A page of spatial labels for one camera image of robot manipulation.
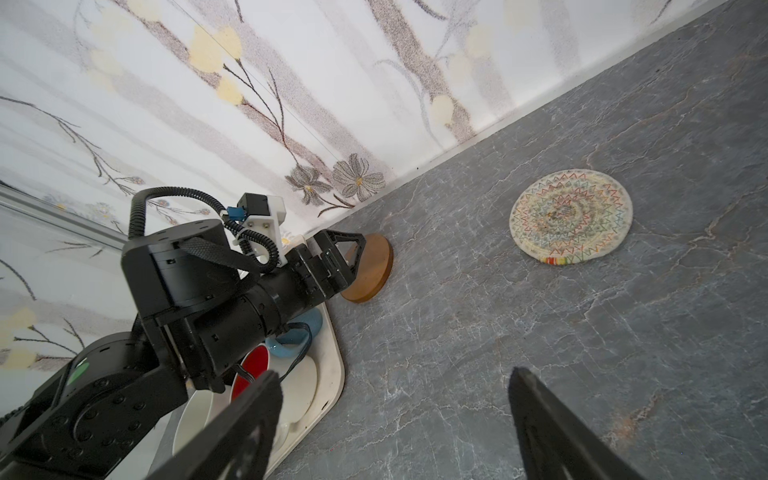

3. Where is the white mug red interior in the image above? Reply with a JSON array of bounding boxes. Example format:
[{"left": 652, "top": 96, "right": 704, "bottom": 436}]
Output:
[{"left": 230, "top": 343, "right": 319, "bottom": 427}]

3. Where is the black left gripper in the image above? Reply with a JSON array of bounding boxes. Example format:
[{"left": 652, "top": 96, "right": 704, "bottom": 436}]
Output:
[{"left": 285, "top": 229, "right": 366, "bottom": 303}]

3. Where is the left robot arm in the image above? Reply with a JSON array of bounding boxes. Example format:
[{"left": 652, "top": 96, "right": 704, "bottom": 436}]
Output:
[{"left": 1, "top": 220, "right": 366, "bottom": 479}]

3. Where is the beige plastic tray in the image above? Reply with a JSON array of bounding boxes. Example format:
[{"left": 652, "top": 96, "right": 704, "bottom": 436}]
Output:
[{"left": 267, "top": 304, "right": 345, "bottom": 476}]

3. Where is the multicolour woven round coaster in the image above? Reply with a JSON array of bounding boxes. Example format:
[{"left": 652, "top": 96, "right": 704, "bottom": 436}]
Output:
[{"left": 509, "top": 169, "right": 633, "bottom": 266}]

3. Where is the plain white mug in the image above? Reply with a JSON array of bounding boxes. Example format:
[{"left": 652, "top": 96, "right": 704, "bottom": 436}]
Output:
[{"left": 172, "top": 386, "right": 232, "bottom": 455}]

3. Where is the blue floral mug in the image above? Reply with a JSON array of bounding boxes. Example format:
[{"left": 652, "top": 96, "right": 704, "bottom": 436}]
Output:
[{"left": 265, "top": 308, "right": 324, "bottom": 359}]

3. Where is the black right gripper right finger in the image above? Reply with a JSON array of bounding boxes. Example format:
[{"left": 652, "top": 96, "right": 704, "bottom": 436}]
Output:
[{"left": 508, "top": 367, "right": 643, "bottom": 480}]

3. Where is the dark brown round wooden coaster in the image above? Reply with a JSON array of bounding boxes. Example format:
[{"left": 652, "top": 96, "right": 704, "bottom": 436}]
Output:
[{"left": 341, "top": 233, "right": 394, "bottom": 304}]

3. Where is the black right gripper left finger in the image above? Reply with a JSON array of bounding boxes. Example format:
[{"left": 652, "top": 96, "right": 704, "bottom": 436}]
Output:
[{"left": 149, "top": 371, "right": 283, "bottom": 480}]

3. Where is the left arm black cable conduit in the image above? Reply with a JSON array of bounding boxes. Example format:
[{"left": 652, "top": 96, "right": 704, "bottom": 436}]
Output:
[{"left": 127, "top": 186, "right": 281, "bottom": 274}]

